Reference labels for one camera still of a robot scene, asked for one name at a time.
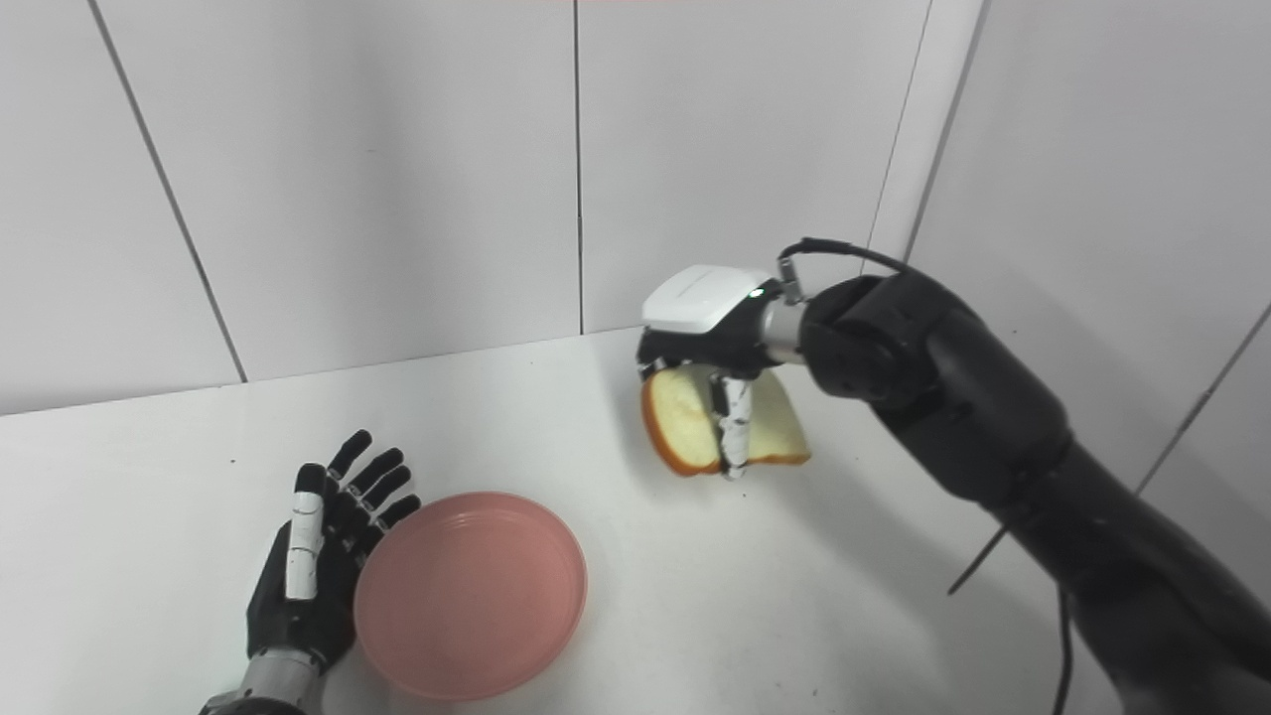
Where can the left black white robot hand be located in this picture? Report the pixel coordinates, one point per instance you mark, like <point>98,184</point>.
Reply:
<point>308,586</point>

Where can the pink round plate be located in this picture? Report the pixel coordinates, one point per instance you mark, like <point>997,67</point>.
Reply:
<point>471,596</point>

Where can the slice of white bread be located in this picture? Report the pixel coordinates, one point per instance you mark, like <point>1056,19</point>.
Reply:
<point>685,417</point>

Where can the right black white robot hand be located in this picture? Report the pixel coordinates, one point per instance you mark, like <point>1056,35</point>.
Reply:
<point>710,318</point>

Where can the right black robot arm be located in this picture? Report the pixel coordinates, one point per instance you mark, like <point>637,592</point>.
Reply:
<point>1003,437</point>

